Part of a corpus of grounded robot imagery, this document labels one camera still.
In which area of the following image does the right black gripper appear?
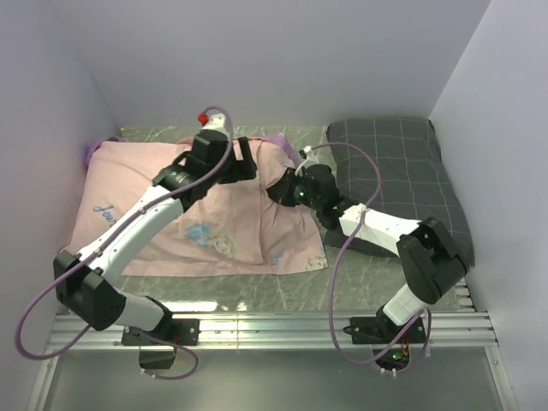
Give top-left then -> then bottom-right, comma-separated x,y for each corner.
265,168 -> 323,212

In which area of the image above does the pink princess print pillowcase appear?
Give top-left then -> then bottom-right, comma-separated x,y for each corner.
66,138 -> 328,277

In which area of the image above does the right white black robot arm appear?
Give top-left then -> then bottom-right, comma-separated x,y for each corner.
267,164 -> 469,342

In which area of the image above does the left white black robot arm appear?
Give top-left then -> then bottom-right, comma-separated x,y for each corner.
53,129 -> 257,344

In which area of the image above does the grey checked pillow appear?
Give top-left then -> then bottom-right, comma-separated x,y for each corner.
326,117 -> 475,265

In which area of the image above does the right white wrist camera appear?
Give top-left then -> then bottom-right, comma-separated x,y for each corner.
295,146 -> 320,176

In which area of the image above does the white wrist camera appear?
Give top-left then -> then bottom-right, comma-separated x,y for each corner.
295,146 -> 320,176
198,112 -> 229,135

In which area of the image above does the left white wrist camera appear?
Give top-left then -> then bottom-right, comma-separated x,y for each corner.
198,112 -> 229,135

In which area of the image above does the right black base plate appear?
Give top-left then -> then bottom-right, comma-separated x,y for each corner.
343,317 -> 426,345

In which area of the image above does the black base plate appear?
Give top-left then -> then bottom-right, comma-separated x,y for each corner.
121,318 -> 200,346
343,317 -> 426,345

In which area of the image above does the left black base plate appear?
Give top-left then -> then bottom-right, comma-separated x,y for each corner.
121,318 -> 200,346

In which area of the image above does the black box under rail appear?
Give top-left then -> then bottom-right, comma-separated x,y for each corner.
138,348 -> 176,371

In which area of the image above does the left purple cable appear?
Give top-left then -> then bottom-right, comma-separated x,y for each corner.
15,105 -> 235,381

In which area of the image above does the aluminium mounting rail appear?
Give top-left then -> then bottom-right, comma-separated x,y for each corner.
27,271 -> 518,410

